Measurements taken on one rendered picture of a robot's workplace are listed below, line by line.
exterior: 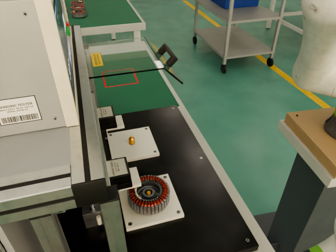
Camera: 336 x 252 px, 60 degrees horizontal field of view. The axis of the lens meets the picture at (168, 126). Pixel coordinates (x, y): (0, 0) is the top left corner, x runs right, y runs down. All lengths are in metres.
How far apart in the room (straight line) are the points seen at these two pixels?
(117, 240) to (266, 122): 2.08
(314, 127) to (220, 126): 1.32
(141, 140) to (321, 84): 0.60
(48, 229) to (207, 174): 0.52
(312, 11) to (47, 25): 0.50
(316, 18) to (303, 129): 0.52
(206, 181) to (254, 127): 1.60
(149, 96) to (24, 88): 0.86
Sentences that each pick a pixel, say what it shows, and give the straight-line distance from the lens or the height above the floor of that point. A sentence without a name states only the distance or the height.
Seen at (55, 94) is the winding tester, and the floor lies 1.18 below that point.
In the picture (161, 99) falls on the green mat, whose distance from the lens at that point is 1.25.
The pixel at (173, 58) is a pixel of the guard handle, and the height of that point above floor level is 1.06.
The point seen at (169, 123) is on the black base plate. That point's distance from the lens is 1.08.
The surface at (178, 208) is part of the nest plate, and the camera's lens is 0.79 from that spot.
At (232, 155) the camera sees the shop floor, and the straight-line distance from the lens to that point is 2.13.
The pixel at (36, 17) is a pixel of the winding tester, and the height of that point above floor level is 1.29.
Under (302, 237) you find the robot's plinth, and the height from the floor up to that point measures 0.31.
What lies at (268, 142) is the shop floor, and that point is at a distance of 2.32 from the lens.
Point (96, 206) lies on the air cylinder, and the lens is 0.76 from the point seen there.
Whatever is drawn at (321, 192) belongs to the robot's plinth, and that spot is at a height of 0.59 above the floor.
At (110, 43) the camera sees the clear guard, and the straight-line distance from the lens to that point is 0.98.
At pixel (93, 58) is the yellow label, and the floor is 1.07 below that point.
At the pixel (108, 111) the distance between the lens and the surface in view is 0.89.
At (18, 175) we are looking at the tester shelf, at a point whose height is 1.11.
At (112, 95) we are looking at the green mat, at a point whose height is 0.75.
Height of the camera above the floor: 1.41
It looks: 37 degrees down
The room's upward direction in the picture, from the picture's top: straight up
